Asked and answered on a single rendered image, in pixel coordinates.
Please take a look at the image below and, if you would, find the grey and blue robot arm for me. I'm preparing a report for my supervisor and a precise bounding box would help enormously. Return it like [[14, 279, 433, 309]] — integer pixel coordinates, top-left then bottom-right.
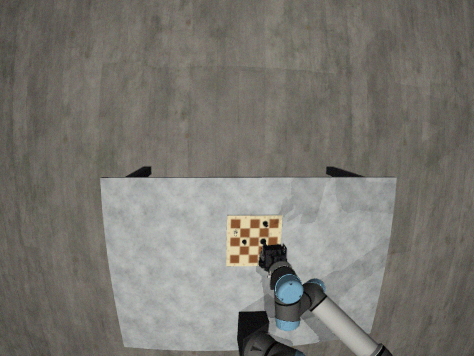
[[244, 261, 393, 356]]

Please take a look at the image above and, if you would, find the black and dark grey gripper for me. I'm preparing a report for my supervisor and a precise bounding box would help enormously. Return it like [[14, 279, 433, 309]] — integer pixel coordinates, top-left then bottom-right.
[[258, 243, 287, 273]]

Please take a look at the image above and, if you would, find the brown and cream chessboard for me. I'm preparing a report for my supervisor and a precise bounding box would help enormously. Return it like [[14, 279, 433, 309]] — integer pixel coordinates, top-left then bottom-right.
[[226, 215, 283, 266]]

